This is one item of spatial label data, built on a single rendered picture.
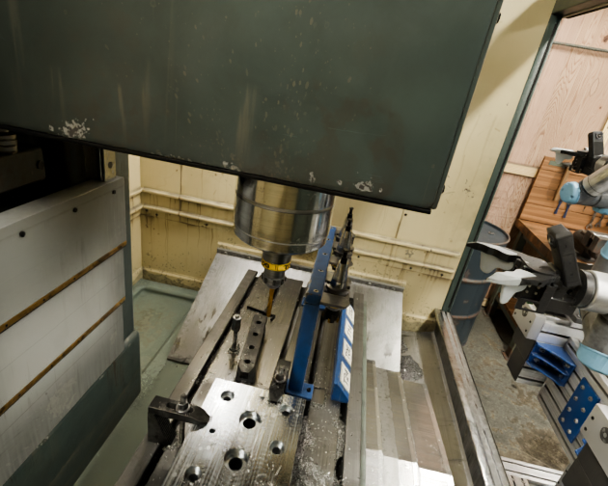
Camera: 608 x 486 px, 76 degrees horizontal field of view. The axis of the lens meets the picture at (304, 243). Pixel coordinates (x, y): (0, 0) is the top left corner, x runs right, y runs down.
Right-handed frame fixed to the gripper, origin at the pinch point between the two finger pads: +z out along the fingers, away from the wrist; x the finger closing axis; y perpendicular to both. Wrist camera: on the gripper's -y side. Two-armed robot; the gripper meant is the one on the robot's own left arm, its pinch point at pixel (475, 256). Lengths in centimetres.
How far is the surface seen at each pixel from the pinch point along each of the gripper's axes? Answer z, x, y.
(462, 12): 18.6, -22.8, -34.1
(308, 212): 30.8, -16.7, -7.9
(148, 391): 78, 24, 83
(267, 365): 38, 19, 55
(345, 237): 22.9, 38.2, 17.5
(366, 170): 24.3, -22.8, -16.9
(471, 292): -73, 174, 95
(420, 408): -15, 36, 74
